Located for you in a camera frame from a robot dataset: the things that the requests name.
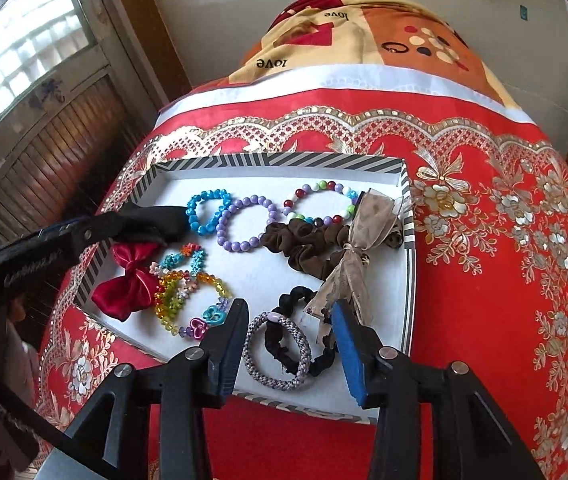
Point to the organza leopard print bow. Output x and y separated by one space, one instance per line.
364 230

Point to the person's left forearm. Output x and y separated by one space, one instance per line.
16 365

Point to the brown scrunchie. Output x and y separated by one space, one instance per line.
304 250

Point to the red gold floral tablecloth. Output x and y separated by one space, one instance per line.
464 285

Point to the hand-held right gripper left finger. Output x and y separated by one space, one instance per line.
231 350

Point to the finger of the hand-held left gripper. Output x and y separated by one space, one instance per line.
94 241
84 225

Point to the red velvet hair bow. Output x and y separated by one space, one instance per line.
129 280

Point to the printed orange red blanket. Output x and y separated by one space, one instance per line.
364 35

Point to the white tray with striped rim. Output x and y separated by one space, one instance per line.
264 270

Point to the person's left hand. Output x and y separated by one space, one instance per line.
16 310

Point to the wooden door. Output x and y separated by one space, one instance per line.
54 135

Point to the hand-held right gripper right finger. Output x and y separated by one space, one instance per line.
354 355

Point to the black velvet hair accessory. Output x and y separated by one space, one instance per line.
159 225

